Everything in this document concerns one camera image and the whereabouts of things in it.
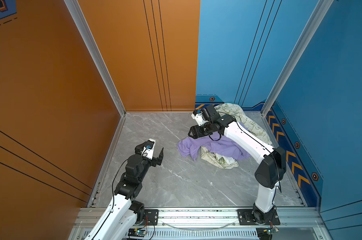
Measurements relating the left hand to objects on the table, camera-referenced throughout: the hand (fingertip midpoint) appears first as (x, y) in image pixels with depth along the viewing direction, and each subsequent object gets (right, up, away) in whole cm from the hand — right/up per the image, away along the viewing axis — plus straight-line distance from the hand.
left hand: (153, 144), depth 77 cm
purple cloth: (+36, -1, +12) cm, 38 cm away
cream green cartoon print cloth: (+55, +21, +39) cm, 71 cm away
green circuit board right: (+55, -41, -7) cm, 69 cm away
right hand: (+20, +5, +7) cm, 22 cm away
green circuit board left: (-5, -41, -6) cm, 42 cm away
